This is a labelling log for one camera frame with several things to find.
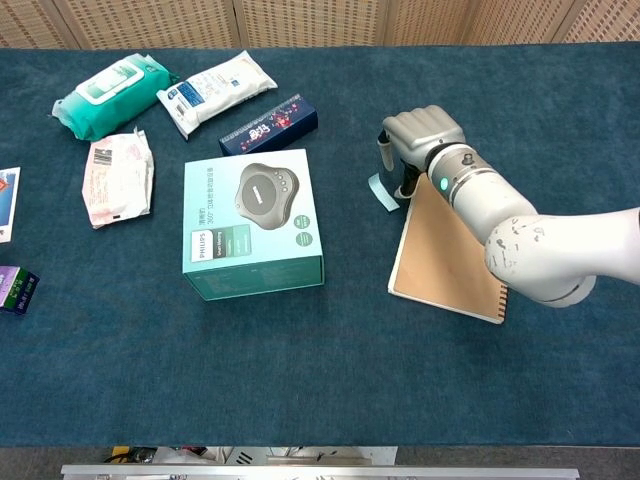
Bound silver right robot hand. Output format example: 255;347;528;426
378;104;467;201

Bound dark blue long box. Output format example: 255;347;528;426
218;92;320;157

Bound green Philips paper box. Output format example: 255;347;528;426
181;148;326;302

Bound brown spiral notebook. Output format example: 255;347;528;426
387;172;510;326

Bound beige woven folding screen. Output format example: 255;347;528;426
0;0;640;50

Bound white blue tissue pack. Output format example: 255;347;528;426
155;49;279;142

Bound pink wipes pack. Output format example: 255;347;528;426
81;125;156;231

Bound green wet wipes pack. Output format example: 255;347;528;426
51;53;181;142

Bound white card at edge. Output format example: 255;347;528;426
0;166;22;245

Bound purple small carton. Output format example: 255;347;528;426
0;265;41;317

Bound aluminium profile rail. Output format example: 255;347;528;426
60;464;581;480

